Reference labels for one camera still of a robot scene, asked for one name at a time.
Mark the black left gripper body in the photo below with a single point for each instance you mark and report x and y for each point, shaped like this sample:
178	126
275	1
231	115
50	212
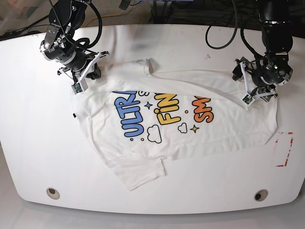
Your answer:
271	69

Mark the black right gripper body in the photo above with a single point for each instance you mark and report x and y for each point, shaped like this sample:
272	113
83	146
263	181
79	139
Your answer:
56	47

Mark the white printed T-shirt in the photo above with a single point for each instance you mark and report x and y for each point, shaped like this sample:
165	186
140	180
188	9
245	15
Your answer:
134	118

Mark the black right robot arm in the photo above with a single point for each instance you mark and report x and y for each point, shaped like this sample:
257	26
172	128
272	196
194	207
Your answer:
65	17

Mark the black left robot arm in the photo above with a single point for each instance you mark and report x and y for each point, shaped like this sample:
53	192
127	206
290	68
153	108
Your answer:
275	23

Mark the red tape rectangle marker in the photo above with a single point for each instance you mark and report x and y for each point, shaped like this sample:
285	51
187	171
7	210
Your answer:
282	148

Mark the right table grommet hole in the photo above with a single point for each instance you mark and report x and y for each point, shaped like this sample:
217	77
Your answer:
261	195

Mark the table grommet hole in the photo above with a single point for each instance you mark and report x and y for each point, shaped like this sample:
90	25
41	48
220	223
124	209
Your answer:
53	193
261	195

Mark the left table grommet hole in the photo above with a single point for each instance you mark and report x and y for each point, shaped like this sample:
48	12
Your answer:
53	193

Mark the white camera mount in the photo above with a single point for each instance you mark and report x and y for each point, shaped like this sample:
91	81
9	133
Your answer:
252	90
84	71

